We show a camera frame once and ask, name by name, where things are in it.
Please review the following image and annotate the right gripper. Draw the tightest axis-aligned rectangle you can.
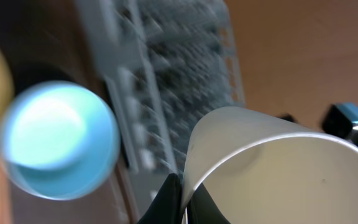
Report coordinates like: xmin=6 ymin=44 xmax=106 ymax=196
xmin=321 ymin=103 xmax=358 ymax=147

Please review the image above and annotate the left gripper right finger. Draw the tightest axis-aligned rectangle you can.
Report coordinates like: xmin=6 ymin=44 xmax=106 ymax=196
xmin=187 ymin=184 xmax=230 ymax=224

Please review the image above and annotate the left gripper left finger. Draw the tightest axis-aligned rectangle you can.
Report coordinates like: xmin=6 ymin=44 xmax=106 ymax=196
xmin=137 ymin=174 xmax=181 ymax=224

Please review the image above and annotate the white cup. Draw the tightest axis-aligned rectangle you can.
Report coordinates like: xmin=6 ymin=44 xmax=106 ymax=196
xmin=181 ymin=106 xmax=358 ymax=223

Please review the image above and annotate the light blue bowl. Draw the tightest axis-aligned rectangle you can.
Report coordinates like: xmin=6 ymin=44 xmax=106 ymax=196
xmin=0 ymin=81 xmax=121 ymax=200

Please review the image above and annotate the grey dishwasher rack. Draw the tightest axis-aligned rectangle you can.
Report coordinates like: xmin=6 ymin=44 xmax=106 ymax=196
xmin=75 ymin=0 xmax=245 ymax=218

